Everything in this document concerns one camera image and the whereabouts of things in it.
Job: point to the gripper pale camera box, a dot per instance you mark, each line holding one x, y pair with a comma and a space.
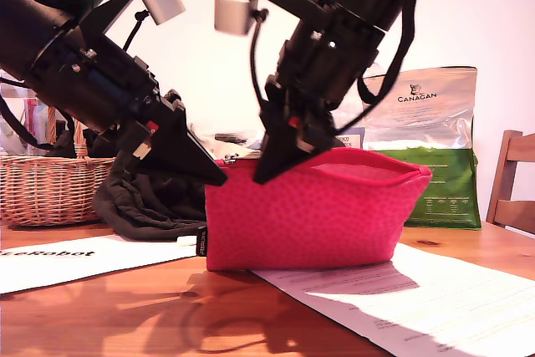
234, 14
165, 1

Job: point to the white LeRobot paper sheet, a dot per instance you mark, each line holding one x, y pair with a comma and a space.
104, 256

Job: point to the red zip pouch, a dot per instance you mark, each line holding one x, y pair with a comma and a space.
301, 227

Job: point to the wicker basket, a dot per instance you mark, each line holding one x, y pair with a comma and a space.
46, 194

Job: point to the wooden chair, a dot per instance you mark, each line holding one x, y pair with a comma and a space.
507, 206

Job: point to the clear plastic packets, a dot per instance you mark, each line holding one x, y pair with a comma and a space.
33, 114

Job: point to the silver green Canagan bag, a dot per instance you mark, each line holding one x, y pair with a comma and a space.
418, 123

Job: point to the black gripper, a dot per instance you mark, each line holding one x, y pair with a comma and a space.
330, 68
104, 85

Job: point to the large clear water bottle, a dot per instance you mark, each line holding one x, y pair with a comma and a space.
351, 141

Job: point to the white printed letter sheet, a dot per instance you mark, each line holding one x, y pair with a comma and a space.
460, 307

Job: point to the black grey hooded jacket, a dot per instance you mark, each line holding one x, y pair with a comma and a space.
138, 206

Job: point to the small dark flat object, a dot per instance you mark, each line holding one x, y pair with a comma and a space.
230, 137

